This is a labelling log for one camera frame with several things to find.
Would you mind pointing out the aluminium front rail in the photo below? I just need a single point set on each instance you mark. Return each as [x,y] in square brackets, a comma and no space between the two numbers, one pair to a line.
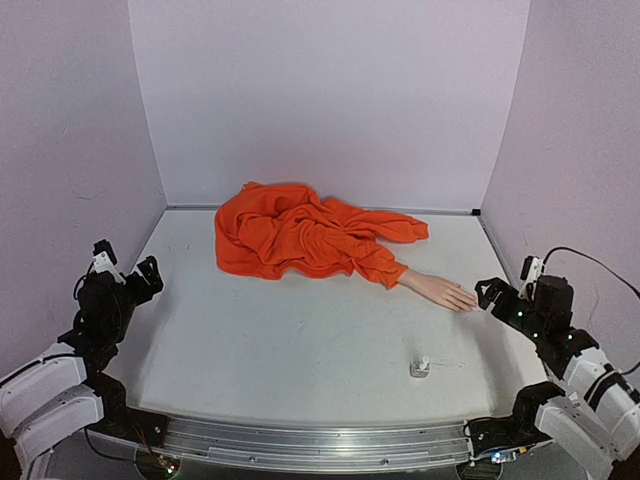
[177,447]

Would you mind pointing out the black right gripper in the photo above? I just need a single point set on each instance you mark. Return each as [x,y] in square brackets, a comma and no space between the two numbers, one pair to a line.
[501,298]

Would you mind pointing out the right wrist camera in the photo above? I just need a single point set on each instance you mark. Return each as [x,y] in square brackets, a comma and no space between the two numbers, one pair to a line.
[532,269]

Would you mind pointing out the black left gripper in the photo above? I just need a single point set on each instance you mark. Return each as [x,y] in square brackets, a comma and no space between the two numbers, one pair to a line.
[146,293]

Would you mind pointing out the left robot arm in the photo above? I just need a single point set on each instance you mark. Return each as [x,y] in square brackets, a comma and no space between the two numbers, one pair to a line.
[65,389]

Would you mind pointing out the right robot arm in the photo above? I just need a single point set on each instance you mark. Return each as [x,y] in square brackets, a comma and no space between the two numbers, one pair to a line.
[585,404]

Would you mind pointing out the clear nail polish bottle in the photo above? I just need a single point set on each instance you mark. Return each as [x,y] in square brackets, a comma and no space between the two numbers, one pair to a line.
[417,372]

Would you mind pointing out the mannequin hand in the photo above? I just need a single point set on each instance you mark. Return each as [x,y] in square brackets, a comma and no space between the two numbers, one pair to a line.
[440,291]

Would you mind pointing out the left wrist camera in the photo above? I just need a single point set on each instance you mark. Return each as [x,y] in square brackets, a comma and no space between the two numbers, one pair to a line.
[105,261]

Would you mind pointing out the white nail polish cap brush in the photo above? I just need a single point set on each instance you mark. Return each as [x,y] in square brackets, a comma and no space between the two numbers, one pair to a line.
[424,359]

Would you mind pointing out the orange sweatshirt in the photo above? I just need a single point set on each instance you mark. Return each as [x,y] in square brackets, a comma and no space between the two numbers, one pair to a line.
[266,231]

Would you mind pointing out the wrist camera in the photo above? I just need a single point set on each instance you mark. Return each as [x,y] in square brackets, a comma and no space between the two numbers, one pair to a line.
[105,261]
[532,269]

